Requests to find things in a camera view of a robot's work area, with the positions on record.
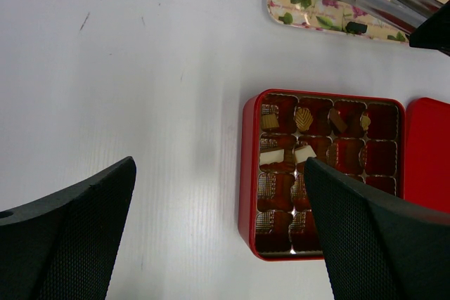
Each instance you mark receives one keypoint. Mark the white chocolate piece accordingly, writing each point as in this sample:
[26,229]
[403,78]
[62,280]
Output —
[302,154]
[270,156]

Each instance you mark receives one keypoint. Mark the brown chocolate piece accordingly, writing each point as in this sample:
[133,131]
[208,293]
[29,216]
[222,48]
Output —
[269,122]

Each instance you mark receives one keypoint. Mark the red chocolate box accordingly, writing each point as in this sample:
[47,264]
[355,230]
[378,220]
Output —
[275,218]

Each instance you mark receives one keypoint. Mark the ridged caramel chocolate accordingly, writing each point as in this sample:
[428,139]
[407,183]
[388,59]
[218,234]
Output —
[303,118]

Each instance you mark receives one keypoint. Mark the red box lid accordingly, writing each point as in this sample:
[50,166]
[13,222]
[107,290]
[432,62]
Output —
[426,165]

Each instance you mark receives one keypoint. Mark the black rectangular chocolate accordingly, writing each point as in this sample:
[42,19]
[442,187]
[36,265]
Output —
[355,28]

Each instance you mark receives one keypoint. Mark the tan chocolate piece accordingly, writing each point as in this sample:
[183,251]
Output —
[365,122]

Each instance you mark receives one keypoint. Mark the dark chocolate piece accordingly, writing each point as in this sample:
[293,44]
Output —
[337,121]

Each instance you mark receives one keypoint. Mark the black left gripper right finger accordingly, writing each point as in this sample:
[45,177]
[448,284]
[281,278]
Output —
[376,245]

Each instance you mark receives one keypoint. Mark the floral tray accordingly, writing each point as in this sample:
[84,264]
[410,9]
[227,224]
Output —
[332,16]

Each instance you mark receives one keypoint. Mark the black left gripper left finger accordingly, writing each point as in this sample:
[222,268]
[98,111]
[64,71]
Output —
[64,245]

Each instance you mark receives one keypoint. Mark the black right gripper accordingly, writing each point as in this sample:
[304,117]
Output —
[434,33]

